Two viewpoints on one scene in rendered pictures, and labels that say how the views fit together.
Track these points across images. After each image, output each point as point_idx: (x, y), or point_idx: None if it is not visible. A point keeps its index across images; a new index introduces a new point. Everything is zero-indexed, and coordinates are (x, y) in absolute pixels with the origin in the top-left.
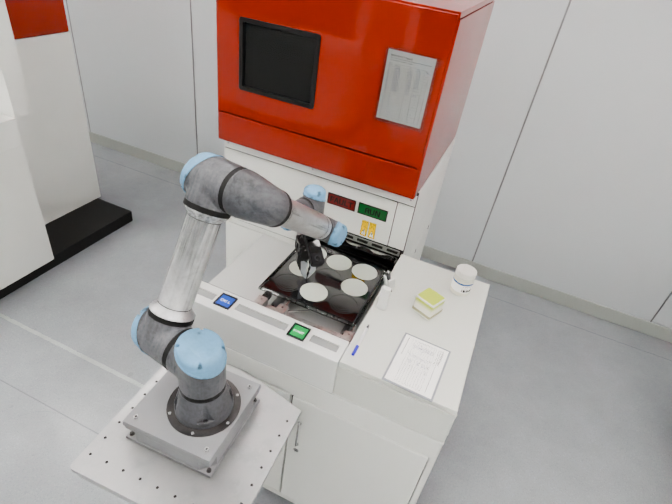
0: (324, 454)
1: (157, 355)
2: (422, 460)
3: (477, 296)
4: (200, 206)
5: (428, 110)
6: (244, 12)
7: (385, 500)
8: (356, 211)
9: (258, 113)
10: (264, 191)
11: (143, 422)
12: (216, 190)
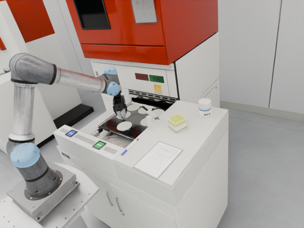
0: (134, 216)
1: None
2: (172, 219)
3: (216, 117)
4: (13, 78)
5: (156, 9)
6: None
7: None
8: (149, 80)
9: (92, 39)
10: (33, 64)
11: (13, 192)
12: (14, 68)
